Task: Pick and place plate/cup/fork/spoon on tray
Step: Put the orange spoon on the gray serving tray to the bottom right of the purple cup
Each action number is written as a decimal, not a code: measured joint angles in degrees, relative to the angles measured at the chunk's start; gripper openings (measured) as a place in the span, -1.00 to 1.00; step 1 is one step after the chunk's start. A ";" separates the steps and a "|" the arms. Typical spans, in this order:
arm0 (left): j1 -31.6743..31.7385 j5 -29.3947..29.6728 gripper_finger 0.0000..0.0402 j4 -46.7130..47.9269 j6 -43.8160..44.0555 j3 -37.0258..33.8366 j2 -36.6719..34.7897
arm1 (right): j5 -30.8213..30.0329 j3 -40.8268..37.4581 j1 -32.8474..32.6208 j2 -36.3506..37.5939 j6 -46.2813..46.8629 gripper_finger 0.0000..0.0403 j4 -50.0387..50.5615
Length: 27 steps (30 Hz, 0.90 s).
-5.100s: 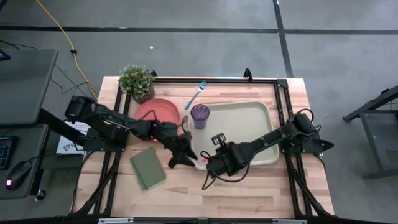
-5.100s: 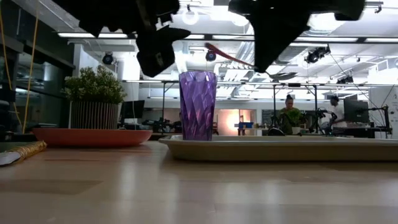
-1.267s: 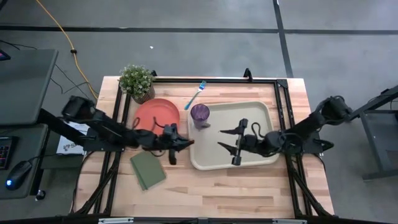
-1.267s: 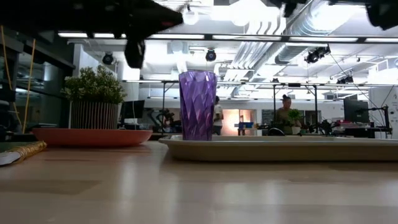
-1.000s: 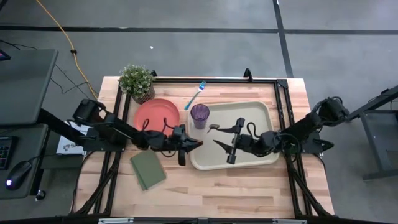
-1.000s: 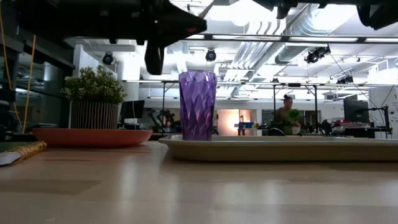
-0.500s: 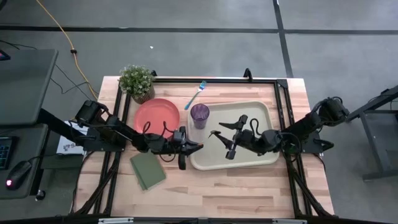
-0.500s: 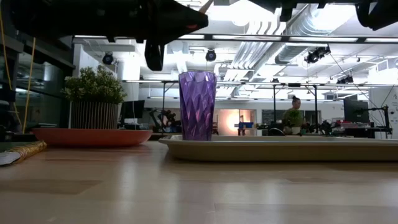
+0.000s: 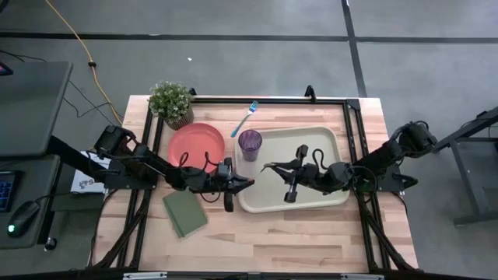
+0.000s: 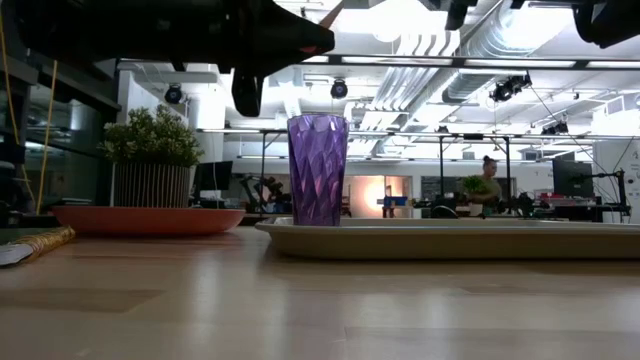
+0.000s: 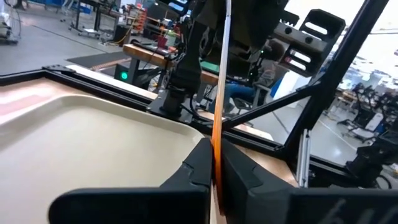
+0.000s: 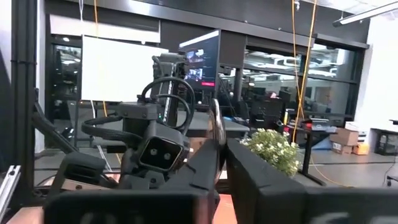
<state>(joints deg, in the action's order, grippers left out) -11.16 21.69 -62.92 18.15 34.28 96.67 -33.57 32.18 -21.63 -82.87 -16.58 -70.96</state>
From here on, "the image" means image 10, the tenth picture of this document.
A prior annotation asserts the small green leafy plant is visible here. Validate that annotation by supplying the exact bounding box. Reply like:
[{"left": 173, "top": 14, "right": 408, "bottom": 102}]
[{"left": 460, "top": 174, "right": 487, "bottom": 204}]

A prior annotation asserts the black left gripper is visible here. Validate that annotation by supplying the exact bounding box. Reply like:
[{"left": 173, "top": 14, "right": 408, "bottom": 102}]
[{"left": 172, "top": 0, "right": 336, "bottom": 119}]

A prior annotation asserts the large black monitor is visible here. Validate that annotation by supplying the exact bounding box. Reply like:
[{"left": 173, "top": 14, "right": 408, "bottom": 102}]
[{"left": 552, "top": 158, "right": 595, "bottom": 199}]

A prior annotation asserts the long linear ceiling light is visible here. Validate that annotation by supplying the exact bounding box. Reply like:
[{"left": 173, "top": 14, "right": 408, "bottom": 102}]
[{"left": 115, "top": 53, "right": 640, "bottom": 71}]

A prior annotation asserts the black aluminium rig frame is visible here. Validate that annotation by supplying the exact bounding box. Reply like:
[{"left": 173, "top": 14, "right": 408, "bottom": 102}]
[{"left": 0, "top": 212, "right": 296, "bottom": 229}]

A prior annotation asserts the yellow extension cable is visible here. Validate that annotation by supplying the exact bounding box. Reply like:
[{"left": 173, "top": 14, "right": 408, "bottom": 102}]
[{"left": 0, "top": 9, "right": 59, "bottom": 216}]

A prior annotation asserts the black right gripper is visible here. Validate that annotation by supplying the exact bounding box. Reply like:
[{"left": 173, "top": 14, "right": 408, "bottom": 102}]
[{"left": 443, "top": 0, "right": 477, "bottom": 32}]

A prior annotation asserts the person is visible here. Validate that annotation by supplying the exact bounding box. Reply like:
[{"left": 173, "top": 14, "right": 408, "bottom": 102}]
[{"left": 469, "top": 155, "right": 504, "bottom": 217}]

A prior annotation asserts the small black light cluster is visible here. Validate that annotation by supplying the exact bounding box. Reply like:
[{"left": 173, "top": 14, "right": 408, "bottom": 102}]
[{"left": 541, "top": 119, "right": 570, "bottom": 136}]

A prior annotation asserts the dark chalkboard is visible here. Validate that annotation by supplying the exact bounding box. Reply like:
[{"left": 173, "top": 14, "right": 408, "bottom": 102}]
[{"left": 420, "top": 175, "right": 464, "bottom": 201}]

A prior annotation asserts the yellow-wrapped object at left edge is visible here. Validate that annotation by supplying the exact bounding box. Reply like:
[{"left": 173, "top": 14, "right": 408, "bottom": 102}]
[{"left": 0, "top": 224, "right": 77, "bottom": 268}]

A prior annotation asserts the small black monitor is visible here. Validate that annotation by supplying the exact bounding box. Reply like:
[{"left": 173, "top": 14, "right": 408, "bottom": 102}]
[{"left": 193, "top": 159, "right": 234, "bottom": 192}]

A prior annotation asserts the orange round plate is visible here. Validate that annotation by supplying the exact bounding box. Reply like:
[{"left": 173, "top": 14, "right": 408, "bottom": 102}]
[{"left": 51, "top": 205, "right": 247, "bottom": 238}]

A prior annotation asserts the black workbench frame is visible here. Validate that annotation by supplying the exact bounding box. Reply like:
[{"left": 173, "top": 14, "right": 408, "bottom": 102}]
[{"left": 197, "top": 127, "right": 514, "bottom": 217}]

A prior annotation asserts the purple faceted plastic cup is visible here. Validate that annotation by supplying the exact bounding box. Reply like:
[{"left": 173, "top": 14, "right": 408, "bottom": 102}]
[{"left": 286, "top": 113, "right": 350, "bottom": 227}]

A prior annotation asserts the black track light cluster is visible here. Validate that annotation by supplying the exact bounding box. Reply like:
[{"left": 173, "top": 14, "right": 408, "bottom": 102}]
[{"left": 489, "top": 73, "right": 533, "bottom": 104}]

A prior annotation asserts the grey storage case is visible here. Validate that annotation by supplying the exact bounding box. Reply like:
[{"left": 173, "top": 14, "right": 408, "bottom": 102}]
[{"left": 42, "top": 197, "right": 94, "bottom": 208}]

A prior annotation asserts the silver ventilation duct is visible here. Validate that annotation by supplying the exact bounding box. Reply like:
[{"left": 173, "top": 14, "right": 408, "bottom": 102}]
[{"left": 442, "top": 0, "right": 531, "bottom": 105}]

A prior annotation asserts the potted plant striped pot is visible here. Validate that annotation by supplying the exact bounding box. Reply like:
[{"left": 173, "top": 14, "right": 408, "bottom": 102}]
[{"left": 98, "top": 103, "right": 205, "bottom": 210}]

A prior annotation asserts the beige plastic tray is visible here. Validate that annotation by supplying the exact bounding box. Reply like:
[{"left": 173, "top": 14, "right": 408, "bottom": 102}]
[{"left": 254, "top": 216, "right": 640, "bottom": 261}]

